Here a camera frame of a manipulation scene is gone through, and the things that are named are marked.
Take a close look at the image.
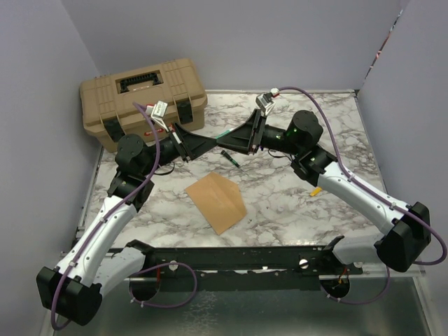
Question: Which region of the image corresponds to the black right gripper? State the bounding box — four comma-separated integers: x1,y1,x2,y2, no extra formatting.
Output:
217,108,302,157

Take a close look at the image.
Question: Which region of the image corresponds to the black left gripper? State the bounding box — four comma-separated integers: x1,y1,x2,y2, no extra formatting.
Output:
141,121,218,176

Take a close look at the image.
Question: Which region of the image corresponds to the white green glue stick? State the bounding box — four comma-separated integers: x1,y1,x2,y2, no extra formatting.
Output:
216,129,233,139

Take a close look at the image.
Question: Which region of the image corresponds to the green black glue pen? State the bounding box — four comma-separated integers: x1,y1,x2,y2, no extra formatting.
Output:
220,150,241,169

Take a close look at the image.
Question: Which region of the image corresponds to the brown paper envelope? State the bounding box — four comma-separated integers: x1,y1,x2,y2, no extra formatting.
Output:
185,172,247,235

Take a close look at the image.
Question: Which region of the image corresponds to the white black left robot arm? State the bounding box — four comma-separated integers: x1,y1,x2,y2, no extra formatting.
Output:
36,125,216,330

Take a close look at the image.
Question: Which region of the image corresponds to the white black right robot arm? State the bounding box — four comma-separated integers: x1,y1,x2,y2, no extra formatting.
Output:
217,109,431,274

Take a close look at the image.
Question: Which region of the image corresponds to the yellow black utility knife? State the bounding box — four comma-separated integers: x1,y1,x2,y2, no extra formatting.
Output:
310,188,322,197

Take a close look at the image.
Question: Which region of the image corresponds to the tan plastic toolbox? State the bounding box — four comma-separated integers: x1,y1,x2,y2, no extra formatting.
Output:
80,58,208,153

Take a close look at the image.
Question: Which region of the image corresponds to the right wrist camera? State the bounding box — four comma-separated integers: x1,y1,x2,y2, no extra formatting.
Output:
255,87,280,117

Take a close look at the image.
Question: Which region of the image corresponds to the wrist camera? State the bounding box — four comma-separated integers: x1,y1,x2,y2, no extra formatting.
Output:
146,101,169,132
255,87,280,117

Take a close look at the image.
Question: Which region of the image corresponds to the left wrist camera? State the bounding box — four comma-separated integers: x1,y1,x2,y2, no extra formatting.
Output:
146,101,169,132

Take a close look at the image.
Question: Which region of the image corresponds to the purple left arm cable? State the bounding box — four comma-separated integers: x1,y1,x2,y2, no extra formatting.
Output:
50,101,199,330

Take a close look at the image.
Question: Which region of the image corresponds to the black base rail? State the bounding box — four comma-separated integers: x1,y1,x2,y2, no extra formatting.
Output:
127,239,363,297

